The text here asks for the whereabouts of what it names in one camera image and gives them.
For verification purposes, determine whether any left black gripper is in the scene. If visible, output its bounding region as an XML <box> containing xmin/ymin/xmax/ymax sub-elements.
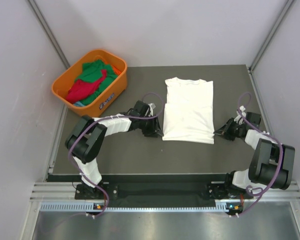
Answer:
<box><xmin>138</xmin><ymin>114</ymin><xmax>164</xmax><ymax>138</ymax></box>

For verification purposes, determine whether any white t-shirt red print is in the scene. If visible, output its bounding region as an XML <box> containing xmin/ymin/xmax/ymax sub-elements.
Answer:
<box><xmin>162</xmin><ymin>77</ymin><xmax>215</xmax><ymax>145</ymax></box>

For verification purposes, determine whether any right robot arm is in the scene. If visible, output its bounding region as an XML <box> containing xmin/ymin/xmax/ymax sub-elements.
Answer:
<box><xmin>214</xmin><ymin>112</ymin><xmax>295</xmax><ymax>198</ymax></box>

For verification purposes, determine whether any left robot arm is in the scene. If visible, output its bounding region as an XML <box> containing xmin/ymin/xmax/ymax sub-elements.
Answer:
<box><xmin>65</xmin><ymin>100</ymin><xmax>164</xmax><ymax>199</ymax></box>

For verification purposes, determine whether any orange plastic basket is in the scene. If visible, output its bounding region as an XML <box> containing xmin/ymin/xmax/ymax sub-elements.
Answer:
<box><xmin>51</xmin><ymin>49</ymin><xmax>128</xmax><ymax>117</ymax></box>

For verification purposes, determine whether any light blue t-shirt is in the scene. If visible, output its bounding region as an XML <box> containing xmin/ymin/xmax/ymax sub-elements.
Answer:
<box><xmin>73</xmin><ymin>101</ymin><xmax>86</xmax><ymax>108</ymax></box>

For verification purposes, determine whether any green t-shirt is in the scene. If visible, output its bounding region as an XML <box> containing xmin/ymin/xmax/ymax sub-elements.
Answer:
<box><xmin>74</xmin><ymin>59</ymin><xmax>121</xmax><ymax>106</ymax></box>

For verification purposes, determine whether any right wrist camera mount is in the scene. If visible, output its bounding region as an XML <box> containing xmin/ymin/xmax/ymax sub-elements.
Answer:
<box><xmin>234</xmin><ymin>105</ymin><xmax>247</xmax><ymax>125</ymax></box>

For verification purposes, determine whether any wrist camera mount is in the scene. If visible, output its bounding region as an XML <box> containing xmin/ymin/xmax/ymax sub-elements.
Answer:
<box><xmin>234</xmin><ymin>105</ymin><xmax>247</xmax><ymax>125</ymax></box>
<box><xmin>148</xmin><ymin>103</ymin><xmax>156</xmax><ymax>111</ymax></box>

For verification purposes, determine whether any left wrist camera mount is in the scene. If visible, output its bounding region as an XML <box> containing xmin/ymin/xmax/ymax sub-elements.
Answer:
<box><xmin>148</xmin><ymin>103</ymin><xmax>156</xmax><ymax>111</ymax></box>

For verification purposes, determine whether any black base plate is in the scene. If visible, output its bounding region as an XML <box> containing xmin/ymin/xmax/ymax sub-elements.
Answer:
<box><xmin>74</xmin><ymin>182</ymin><xmax>252</xmax><ymax>202</ymax></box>

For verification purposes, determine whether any grey cable duct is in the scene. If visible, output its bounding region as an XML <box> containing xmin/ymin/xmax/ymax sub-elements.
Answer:
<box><xmin>40</xmin><ymin>202</ymin><xmax>240</xmax><ymax>213</ymax></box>

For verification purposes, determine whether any aluminium frame rail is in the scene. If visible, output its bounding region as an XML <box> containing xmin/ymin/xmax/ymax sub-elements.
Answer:
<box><xmin>30</xmin><ymin>181</ymin><xmax>300</xmax><ymax>202</ymax></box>

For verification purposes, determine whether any right corner frame post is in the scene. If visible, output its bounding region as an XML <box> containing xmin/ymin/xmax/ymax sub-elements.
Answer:
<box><xmin>247</xmin><ymin>0</ymin><xmax>296</xmax><ymax>74</ymax></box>

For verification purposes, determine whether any corner frame post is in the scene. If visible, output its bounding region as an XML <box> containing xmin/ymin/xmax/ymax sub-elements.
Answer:
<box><xmin>25</xmin><ymin>0</ymin><xmax>71</xmax><ymax>69</ymax></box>
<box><xmin>247</xmin><ymin>0</ymin><xmax>296</xmax><ymax>74</ymax></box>

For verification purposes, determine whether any left corner frame post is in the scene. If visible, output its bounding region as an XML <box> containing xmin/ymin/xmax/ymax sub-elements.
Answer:
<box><xmin>25</xmin><ymin>0</ymin><xmax>71</xmax><ymax>69</ymax></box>

